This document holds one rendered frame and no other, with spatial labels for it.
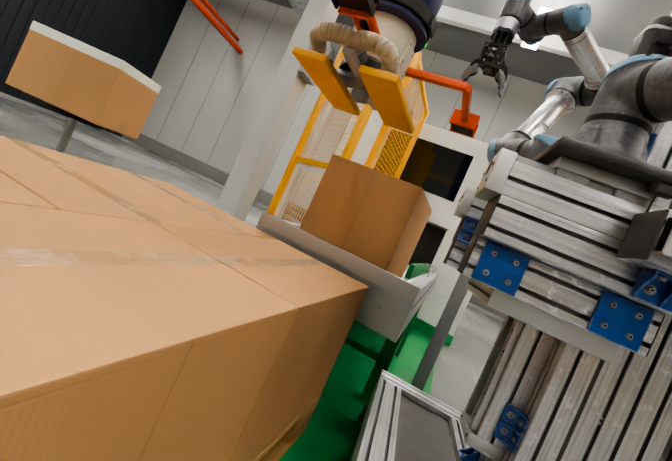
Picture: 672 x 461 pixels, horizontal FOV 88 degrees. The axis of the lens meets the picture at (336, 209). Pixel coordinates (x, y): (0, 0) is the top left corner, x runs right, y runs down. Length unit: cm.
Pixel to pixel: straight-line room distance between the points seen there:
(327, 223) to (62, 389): 118
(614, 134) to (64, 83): 257
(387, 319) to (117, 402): 103
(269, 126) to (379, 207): 125
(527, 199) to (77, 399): 74
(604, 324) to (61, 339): 84
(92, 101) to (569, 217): 237
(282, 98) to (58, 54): 130
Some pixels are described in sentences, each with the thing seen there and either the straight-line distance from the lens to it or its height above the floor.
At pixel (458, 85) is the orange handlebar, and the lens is 104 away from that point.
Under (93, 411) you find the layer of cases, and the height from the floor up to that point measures 50.
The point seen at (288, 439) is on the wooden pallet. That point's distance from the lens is 130.
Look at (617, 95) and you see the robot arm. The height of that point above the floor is 117.
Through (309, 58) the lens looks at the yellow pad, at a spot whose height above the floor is 105.
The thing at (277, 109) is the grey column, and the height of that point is 119.
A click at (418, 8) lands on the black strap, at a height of 129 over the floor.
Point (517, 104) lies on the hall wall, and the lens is 1121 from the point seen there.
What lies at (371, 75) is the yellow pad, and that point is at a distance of 86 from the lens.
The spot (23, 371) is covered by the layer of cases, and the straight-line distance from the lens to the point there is 34.
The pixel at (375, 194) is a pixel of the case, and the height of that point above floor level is 86.
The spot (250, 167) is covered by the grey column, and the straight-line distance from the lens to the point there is 240.
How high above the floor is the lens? 73
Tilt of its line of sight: level
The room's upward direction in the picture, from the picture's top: 24 degrees clockwise
